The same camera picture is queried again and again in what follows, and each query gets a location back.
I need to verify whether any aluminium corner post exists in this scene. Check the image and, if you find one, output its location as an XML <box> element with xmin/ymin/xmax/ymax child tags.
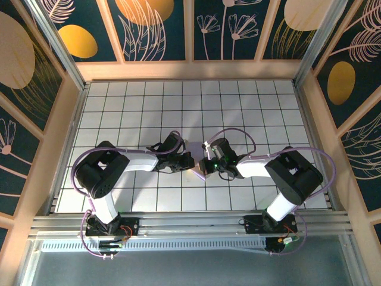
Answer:
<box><xmin>293</xmin><ymin>0</ymin><xmax>351</xmax><ymax>87</ymax></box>
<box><xmin>25</xmin><ymin>0</ymin><xmax>90</xmax><ymax>92</ymax></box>

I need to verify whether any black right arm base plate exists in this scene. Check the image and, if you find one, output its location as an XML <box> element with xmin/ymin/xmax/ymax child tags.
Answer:
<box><xmin>243</xmin><ymin>214</ymin><xmax>298</xmax><ymax>235</ymax></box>

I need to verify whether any white grid table mat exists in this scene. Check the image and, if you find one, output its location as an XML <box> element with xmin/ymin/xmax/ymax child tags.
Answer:
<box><xmin>55</xmin><ymin>80</ymin><xmax>331</xmax><ymax>214</ymax></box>

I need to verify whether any black control board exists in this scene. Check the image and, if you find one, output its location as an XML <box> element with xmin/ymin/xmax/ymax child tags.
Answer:
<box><xmin>98</xmin><ymin>240</ymin><xmax>126</xmax><ymax>251</ymax></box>

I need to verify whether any aluminium side rail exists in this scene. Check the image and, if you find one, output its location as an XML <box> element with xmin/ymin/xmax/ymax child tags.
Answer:
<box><xmin>46</xmin><ymin>85</ymin><xmax>90</xmax><ymax>215</ymax></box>
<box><xmin>293</xmin><ymin>83</ymin><xmax>340</xmax><ymax>214</ymax></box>

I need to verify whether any long aluminium base rail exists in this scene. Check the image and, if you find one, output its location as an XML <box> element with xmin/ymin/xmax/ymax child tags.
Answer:
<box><xmin>28</xmin><ymin>210</ymin><xmax>355</xmax><ymax>241</ymax></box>

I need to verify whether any purple paper sheet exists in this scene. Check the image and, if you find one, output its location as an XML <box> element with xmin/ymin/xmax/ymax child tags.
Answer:
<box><xmin>186</xmin><ymin>141</ymin><xmax>208</xmax><ymax>182</ymax></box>

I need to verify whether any white slotted cable duct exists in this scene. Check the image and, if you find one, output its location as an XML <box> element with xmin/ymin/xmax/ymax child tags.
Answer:
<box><xmin>40</xmin><ymin>240</ymin><xmax>268</xmax><ymax>253</ymax></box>

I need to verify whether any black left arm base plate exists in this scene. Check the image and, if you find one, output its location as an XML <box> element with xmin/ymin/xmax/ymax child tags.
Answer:
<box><xmin>85</xmin><ymin>216</ymin><xmax>140</xmax><ymax>238</ymax></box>

